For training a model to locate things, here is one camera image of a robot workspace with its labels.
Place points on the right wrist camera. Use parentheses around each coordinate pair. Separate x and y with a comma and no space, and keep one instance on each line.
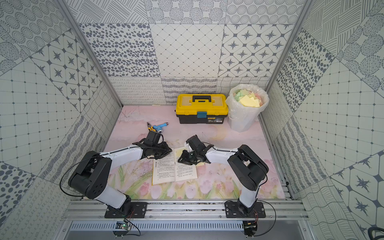
(188,147)

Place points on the yellow children's book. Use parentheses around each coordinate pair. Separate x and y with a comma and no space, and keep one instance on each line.
(167,170)

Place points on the white bin with plastic liner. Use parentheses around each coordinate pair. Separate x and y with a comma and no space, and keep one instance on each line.
(241,118)

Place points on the discarded sticky notes pile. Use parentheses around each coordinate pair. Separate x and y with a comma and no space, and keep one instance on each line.
(248,98)

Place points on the blue plastic tool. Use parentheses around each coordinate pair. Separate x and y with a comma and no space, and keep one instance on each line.
(159,128)

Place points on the yellow handled pliers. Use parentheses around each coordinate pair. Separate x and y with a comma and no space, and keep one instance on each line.
(150,127)

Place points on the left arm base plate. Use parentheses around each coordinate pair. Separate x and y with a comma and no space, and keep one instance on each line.
(136,210)

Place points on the aluminium mounting rail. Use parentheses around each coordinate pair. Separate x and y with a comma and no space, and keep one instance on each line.
(195,210)

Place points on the left green circuit board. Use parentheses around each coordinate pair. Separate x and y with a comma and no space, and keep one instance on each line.
(122,229)

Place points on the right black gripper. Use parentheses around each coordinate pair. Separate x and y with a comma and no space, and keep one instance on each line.
(184,159)

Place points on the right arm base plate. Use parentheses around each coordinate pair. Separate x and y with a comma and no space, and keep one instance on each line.
(238,210)

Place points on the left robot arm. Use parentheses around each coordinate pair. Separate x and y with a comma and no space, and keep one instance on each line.
(90,178)

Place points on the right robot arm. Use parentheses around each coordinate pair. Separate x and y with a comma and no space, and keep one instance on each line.
(249,168)

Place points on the yellow black toolbox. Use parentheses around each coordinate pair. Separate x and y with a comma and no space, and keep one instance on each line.
(201,108)

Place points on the right black controller box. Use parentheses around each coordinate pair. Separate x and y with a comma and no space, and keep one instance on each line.
(250,228)

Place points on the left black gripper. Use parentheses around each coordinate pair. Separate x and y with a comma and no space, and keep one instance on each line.
(157,149)

